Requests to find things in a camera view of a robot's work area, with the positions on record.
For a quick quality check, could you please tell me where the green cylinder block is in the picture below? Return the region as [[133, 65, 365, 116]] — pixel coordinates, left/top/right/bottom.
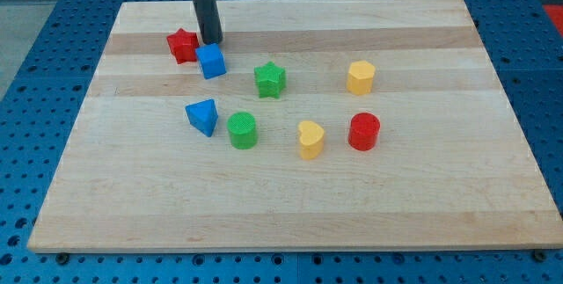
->
[[227, 112, 258, 149]]

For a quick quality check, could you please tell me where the yellow hexagon block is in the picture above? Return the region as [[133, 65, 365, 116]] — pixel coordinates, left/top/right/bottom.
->
[[346, 60, 376, 96]]

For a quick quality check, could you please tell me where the yellow heart block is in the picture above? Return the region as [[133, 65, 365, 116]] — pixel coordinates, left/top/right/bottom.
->
[[297, 120, 325, 160]]

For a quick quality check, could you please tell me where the green star block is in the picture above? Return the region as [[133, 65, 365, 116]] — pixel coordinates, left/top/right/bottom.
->
[[254, 62, 286, 98]]

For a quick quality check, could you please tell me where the blue triangle block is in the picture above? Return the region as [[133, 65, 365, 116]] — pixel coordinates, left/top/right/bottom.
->
[[185, 99, 218, 137]]

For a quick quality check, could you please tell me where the red star block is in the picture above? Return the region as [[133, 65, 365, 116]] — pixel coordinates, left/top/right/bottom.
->
[[166, 28, 200, 64]]

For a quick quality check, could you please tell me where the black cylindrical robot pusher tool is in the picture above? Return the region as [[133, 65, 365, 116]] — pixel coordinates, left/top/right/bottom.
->
[[192, 0, 223, 45]]

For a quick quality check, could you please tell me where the wooden board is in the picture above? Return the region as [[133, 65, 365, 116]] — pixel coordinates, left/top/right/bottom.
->
[[27, 0, 562, 253]]

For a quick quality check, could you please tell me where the red cylinder block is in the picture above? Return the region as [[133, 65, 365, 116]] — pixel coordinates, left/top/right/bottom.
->
[[347, 113, 381, 151]]

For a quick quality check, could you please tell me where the blue cube block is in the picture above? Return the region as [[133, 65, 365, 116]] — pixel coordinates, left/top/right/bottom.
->
[[195, 43, 227, 79]]

